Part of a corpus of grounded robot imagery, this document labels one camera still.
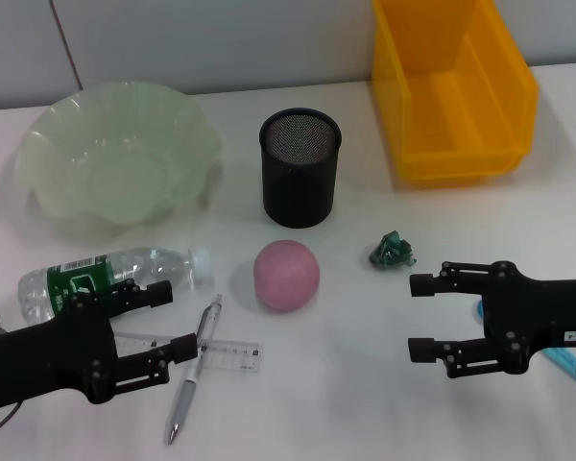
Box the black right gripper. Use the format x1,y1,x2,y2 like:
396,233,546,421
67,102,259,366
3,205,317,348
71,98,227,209
407,261,576,380

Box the silver ballpoint pen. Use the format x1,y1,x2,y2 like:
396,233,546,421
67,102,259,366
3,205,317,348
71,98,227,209
166,293,224,446

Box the blue scissors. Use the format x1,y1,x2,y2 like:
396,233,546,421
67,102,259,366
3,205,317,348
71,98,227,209
474,300,576,389

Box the clear plastic ruler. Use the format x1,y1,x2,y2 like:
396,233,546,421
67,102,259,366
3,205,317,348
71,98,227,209
112,330,262,374

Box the pale green wavy glass plate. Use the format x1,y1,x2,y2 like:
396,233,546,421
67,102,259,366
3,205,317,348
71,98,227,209
17,81,224,227

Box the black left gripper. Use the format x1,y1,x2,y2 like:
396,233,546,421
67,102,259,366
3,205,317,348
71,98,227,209
0,279,199,414

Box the yellow plastic bin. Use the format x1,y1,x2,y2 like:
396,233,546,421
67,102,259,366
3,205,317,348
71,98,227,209
370,0,540,182

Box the green plastic wrapper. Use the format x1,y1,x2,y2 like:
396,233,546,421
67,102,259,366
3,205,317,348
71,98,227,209
368,230,418,270

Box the pink peach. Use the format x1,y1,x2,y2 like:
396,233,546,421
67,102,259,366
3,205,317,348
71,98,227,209
252,239,321,314

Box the clear water bottle green label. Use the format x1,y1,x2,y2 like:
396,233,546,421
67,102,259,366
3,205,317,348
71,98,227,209
17,246,211,326

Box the black mesh pen holder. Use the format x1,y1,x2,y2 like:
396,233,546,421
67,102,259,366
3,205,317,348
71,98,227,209
257,108,343,230

